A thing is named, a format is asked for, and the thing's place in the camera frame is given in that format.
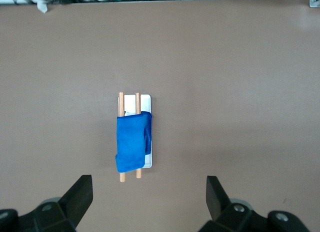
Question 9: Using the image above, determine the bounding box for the white towel rack base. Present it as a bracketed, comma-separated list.
[117, 94, 153, 169]

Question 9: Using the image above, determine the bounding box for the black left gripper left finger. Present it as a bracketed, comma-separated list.
[0, 174, 94, 232]

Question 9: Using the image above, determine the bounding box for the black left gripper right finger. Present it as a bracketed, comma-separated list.
[197, 176, 311, 232]

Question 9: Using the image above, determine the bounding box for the blue microfibre towel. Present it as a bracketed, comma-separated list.
[114, 111, 153, 174]

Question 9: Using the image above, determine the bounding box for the wooden towel rack rod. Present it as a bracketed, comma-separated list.
[118, 92, 127, 183]
[135, 92, 143, 179]

